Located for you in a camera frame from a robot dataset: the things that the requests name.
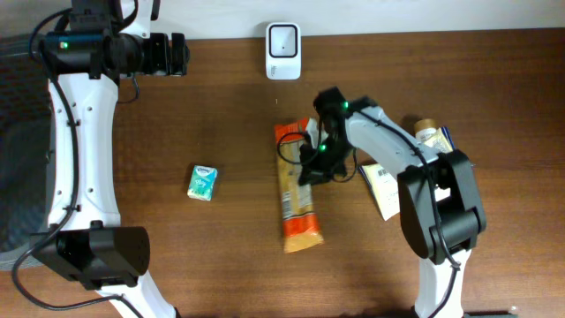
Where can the grey plastic mesh basket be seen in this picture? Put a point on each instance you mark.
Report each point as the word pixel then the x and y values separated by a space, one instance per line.
pixel 25 135

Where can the yellow snack bag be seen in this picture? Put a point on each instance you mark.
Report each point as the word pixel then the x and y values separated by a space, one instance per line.
pixel 384 187

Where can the orange pasta package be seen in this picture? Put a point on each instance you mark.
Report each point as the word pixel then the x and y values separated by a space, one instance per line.
pixel 300 224

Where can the white tube with gold cap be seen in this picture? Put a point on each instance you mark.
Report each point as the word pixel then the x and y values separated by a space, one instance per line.
pixel 424 129

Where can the white barcode scanner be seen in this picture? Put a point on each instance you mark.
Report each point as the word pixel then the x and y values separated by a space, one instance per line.
pixel 283 51

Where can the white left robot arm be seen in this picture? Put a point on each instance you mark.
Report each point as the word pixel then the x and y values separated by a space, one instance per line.
pixel 94 46

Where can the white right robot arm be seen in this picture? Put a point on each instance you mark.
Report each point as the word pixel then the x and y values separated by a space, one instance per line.
pixel 441 212

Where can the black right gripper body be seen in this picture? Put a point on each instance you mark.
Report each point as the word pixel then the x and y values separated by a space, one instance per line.
pixel 325 161

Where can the teal tissue pack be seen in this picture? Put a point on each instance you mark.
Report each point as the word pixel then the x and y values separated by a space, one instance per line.
pixel 202 183

